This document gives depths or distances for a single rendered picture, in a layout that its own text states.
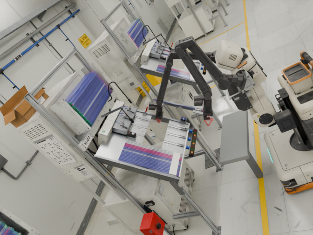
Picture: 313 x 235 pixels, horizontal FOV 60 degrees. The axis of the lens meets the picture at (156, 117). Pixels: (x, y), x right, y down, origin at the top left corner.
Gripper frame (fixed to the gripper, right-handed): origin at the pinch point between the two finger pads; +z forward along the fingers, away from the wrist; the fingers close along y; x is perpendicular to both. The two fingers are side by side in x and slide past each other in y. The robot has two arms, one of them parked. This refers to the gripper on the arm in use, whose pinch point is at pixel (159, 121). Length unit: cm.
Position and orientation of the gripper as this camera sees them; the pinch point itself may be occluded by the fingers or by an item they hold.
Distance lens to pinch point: 263.4
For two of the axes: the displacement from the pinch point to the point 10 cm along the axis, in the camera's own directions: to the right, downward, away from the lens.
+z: -0.3, 7.6, 6.5
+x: 9.8, 1.5, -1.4
